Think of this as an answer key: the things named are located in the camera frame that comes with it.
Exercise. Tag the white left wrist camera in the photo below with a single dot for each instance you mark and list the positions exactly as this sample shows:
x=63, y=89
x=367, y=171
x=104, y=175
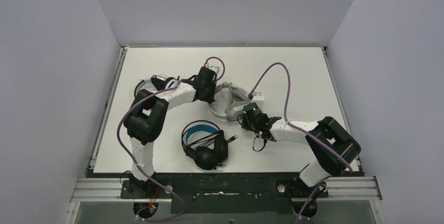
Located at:
x=213, y=68

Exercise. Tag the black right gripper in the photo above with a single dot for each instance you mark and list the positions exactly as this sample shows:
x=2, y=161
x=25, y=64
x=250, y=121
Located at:
x=246, y=125

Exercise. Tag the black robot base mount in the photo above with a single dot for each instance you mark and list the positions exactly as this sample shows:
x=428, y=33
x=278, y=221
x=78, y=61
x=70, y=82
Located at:
x=225, y=193

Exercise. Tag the white and black headphones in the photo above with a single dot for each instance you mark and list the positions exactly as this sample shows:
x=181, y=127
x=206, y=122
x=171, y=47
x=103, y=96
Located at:
x=157, y=82

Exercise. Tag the grey white headphones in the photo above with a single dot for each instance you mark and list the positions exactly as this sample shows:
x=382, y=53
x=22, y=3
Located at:
x=234, y=96

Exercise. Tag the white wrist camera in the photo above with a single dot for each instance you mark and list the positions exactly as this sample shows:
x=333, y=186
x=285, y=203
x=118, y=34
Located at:
x=258, y=98
x=213, y=68

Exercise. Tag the black headphones with blue band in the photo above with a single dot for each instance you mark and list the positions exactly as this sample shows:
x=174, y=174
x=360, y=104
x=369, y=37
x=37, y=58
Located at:
x=204, y=142

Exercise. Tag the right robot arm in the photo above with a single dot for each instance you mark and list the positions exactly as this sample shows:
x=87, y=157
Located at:
x=332, y=145

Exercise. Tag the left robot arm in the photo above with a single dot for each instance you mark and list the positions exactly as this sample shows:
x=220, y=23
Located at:
x=145, y=119

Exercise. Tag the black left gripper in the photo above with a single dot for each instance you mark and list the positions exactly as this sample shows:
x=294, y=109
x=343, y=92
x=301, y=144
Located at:
x=209, y=95

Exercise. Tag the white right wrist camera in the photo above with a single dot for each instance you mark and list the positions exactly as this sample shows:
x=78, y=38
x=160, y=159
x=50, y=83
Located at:
x=258, y=98

